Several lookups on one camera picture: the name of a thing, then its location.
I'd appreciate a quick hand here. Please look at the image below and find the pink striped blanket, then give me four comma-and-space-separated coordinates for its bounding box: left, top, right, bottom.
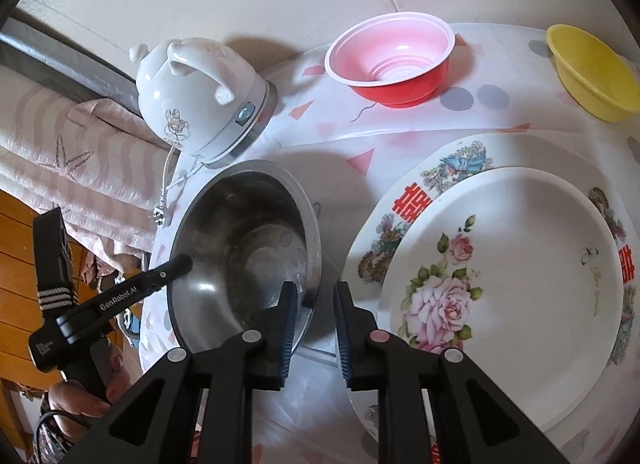
0, 64, 171, 285

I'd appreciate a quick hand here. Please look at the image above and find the red plastic bowl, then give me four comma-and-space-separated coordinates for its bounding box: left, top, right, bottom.
324, 12, 456, 105

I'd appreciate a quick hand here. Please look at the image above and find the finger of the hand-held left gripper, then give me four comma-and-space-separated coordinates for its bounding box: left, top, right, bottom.
144, 254, 194, 287

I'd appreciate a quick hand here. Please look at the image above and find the yellow plastic bowl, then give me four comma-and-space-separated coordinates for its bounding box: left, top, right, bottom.
546, 24, 640, 123

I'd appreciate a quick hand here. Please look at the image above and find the white ceramic electric kettle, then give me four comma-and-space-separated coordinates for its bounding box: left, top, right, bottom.
130, 36, 278, 167

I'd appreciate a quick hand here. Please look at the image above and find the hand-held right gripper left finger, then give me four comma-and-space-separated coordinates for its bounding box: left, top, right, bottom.
65, 281, 298, 464

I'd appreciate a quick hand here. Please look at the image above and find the white power cord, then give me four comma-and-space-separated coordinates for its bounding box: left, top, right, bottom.
150, 144, 201, 230

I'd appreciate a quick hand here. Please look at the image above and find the person's left hand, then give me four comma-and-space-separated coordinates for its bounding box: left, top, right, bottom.
47, 339, 126, 418

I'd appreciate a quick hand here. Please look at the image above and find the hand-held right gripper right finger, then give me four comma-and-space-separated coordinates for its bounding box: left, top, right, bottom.
334, 281, 546, 464

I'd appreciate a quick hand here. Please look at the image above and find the white rose print plate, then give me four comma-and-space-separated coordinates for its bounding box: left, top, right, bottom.
377, 166, 632, 432

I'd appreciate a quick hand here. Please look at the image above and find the stainless steel bowl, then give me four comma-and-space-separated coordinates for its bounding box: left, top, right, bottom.
165, 160, 322, 355

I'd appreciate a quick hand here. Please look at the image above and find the white dragon pattern plate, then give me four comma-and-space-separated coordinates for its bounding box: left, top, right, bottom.
342, 133, 640, 445

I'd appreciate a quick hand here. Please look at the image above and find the grey bed frame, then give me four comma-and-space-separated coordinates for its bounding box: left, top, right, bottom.
0, 9, 146, 117

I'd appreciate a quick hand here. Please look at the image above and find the patterned white tablecloth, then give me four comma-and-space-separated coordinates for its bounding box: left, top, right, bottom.
140, 21, 640, 464

